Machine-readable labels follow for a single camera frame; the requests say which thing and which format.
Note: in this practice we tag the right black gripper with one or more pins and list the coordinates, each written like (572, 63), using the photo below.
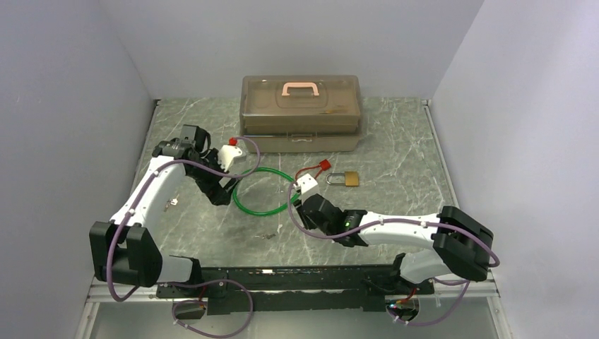
(308, 223)

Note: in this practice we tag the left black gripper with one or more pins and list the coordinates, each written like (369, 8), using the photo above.
(218, 195)

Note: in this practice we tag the small silver key pair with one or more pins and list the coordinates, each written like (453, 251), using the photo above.
(171, 202)

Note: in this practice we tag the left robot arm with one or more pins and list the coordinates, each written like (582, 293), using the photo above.
(123, 248)

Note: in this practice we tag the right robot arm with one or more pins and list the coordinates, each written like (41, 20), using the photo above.
(449, 242)

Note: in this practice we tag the brass padlock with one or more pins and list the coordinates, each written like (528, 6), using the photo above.
(347, 179)

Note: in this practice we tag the brown translucent tool box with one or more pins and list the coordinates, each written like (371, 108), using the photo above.
(301, 123)

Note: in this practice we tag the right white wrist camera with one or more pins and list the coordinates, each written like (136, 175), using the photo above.
(306, 186)

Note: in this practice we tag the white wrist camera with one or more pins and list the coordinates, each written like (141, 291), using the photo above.
(229, 154)
(306, 186)

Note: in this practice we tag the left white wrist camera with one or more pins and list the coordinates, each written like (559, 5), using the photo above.
(229, 154)

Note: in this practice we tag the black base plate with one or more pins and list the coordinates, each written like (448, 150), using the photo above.
(238, 302)

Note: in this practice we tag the pink tool box handle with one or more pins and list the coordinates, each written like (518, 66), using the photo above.
(299, 85)

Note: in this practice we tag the aluminium frame rail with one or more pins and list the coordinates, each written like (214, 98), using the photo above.
(364, 281)

